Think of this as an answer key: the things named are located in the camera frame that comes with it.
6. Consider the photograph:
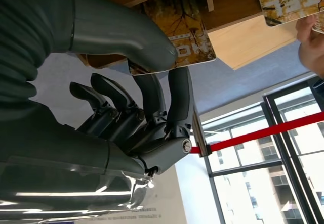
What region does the wooden card holder box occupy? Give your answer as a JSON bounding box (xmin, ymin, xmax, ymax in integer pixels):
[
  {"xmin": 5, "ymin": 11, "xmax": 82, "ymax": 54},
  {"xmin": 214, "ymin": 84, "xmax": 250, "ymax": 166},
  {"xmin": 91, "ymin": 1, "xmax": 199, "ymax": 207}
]
[{"xmin": 65, "ymin": 0, "xmax": 301, "ymax": 72}]

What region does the ribbed grey right arm sleeve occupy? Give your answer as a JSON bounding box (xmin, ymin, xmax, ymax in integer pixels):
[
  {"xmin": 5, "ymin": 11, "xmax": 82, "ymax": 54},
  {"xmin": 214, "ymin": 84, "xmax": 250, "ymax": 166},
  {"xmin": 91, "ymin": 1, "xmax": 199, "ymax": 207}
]
[{"xmin": 0, "ymin": 0, "xmax": 76, "ymax": 120}]

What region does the red barrier belt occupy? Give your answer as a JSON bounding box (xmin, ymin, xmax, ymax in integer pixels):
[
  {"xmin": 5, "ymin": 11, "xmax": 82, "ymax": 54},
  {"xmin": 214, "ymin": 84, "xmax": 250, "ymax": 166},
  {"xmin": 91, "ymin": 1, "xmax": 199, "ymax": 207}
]
[{"xmin": 190, "ymin": 111, "xmax": 324, "ymax": 155}]

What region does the building outside window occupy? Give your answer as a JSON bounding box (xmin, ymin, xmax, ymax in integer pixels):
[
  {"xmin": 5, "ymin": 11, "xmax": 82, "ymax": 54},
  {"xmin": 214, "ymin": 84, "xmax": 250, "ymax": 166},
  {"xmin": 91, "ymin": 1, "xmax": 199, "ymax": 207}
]
[{"xmin": 205, "ymin": 87, "xmax": 324, "ymax": 224}]

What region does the clear plastic film wrap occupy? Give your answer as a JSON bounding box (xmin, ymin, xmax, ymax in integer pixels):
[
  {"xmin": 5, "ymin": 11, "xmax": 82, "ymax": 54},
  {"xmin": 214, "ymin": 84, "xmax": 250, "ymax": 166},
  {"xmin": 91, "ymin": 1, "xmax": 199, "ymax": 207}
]
[{"xmin": 0, "ymin": 162, "xmax": 153, "ymax": 224}]

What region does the metal barrier post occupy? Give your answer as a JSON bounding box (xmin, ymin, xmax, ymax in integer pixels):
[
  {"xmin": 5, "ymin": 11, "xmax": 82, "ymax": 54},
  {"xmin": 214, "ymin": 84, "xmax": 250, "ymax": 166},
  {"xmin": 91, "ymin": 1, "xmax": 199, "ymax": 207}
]
[{"xmin": 192, "ymin": 106, "xmax": 212, "ymax": 158}]

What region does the black window frame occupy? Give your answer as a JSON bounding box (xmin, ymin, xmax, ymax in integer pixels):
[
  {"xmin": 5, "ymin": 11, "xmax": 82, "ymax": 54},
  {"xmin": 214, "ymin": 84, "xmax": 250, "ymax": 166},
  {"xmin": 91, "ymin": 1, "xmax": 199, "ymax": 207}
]
[{"xmin": 202, "ymin": 76, "xmax": 324, "ymax": 224}]

